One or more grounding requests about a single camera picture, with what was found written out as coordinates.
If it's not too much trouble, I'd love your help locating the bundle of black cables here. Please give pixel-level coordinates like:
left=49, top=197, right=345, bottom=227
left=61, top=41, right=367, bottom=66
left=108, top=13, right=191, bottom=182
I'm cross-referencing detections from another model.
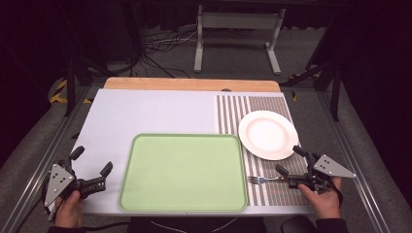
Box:
left=140, top=27, right=199, bottom=80

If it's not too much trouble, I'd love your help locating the grey metal stand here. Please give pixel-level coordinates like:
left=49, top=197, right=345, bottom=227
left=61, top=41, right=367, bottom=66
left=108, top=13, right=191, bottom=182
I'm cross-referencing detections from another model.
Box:
left=193, top=4, right=287, bottom=76

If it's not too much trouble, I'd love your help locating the striped placemat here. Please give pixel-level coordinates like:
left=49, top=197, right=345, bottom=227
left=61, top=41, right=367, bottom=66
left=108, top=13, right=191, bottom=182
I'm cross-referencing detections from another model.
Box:
left=216, top=94, right=314, bottom=208

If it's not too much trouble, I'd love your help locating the light green tray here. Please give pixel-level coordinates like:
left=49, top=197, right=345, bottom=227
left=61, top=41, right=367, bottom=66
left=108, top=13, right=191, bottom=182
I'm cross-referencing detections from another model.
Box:
left=118, top=133, right=250, bottom=214

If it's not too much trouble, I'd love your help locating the person's right hand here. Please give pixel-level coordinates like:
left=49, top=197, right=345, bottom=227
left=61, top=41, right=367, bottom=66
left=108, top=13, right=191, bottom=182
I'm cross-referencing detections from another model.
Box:
left=297, top=177, right=343, bottom=220

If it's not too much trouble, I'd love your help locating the silver fork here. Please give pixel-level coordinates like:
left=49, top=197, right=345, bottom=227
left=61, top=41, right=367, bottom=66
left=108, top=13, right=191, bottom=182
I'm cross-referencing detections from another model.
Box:
left=247, top=175, right=289, bottom=186

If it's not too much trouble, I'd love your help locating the white table board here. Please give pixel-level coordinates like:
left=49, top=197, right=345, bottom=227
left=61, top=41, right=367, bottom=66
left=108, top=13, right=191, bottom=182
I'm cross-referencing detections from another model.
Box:
left=71, top=88, right=315, bottom=217

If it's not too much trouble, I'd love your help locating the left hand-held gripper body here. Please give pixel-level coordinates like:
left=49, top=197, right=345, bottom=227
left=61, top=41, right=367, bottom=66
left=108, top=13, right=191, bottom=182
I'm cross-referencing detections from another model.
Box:
left=44, top=157, right=108, bottom=208

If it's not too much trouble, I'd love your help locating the black stand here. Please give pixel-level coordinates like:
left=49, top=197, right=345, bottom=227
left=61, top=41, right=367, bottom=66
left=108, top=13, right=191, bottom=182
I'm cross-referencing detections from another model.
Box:
left=281, top=61, right=342, bottom=122
left=63, top=57, right=95, bottom=117

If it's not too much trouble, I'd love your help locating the wooden table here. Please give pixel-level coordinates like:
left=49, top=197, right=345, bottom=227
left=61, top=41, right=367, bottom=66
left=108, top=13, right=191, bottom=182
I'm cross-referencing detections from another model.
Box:
left=102, top=77, right=282, bottom=93

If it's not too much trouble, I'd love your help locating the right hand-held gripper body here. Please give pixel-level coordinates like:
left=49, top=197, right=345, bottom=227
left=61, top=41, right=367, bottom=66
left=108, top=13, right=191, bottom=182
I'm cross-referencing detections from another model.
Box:
left=286, top=151, right=358, bottom=195

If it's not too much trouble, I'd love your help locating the aluminium frame rail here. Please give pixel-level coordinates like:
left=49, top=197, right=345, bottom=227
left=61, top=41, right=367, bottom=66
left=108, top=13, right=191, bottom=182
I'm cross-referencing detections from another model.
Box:
left=315, top=90, right=392, bottom=233
left=0, top=86, right=95, bottom=233

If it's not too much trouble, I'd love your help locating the person's left hand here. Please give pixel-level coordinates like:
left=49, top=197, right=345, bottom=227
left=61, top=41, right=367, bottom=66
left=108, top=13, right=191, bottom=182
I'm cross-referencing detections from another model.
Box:
left=53, top=189, right=84, bottom=229

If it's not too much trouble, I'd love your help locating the white round plate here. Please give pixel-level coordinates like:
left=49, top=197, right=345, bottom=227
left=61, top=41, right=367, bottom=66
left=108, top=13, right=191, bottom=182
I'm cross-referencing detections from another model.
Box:
left=237, top=110, right=299, bottom=161

